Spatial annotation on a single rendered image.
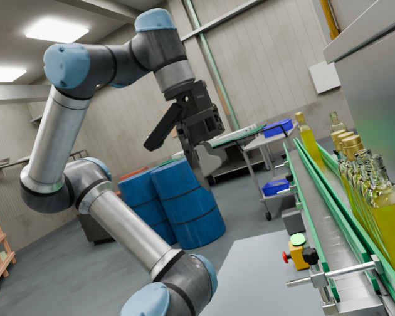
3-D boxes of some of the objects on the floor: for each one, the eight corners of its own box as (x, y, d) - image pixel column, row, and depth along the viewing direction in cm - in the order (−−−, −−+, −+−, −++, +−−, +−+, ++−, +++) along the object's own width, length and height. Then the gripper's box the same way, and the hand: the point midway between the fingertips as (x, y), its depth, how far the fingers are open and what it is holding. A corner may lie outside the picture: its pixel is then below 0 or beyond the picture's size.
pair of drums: (217, 244, 348) (184, 160, 339) (128, 262, 405) (98, 191, 396) (236, 215, 420) (209, 146, 411) (158, 234, 477) (133, 173, 468)
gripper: (195, 76, 56) (237, 185, 58) (208, 80, 67) (242, 170, 69) (153, 94, 58) (195, 199, 60) (173, 95, 70) (207, 182, 72)
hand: (206, 182), depth 65 cm, fingers open, 5 cm apart
